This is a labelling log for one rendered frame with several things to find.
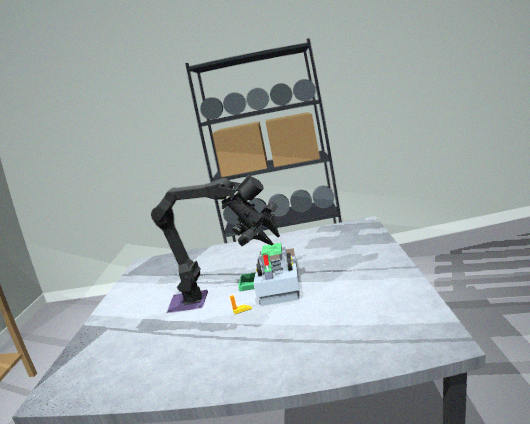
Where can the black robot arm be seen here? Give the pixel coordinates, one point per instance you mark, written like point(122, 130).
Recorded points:
point(162, 215)

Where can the yellow chock with orange handle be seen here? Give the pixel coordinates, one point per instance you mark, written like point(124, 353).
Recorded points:
point(240, 308)

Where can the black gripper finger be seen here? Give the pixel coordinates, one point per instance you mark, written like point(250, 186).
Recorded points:
point(271, 225)
point(263, 237)

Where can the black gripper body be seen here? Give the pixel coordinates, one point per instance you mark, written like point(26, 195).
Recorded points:
point(253, 219)

